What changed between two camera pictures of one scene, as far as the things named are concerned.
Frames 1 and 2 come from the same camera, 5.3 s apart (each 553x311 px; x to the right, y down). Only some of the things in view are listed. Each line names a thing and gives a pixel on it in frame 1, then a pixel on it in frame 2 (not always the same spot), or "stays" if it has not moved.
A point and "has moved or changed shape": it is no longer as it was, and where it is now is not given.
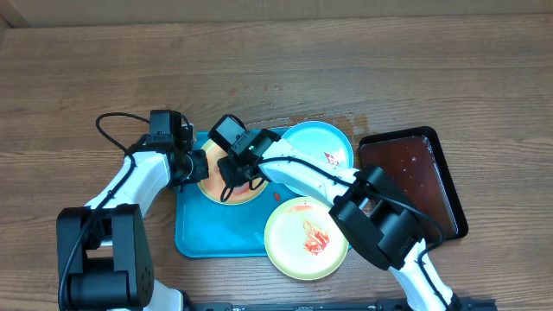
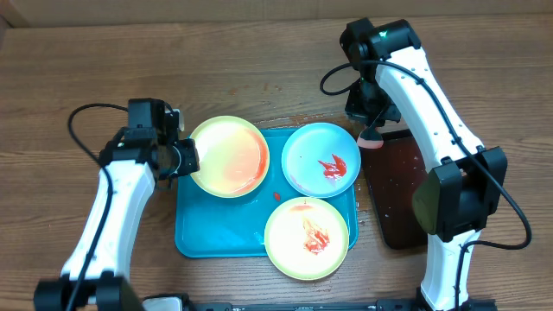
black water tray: (415, 169) stays
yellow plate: (213, 185) has moved or changed shape
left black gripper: (201, 172) to (190, 164)
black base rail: (373, 305) stays
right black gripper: (233, 174) to (371, 114)
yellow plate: (303, 240) stays
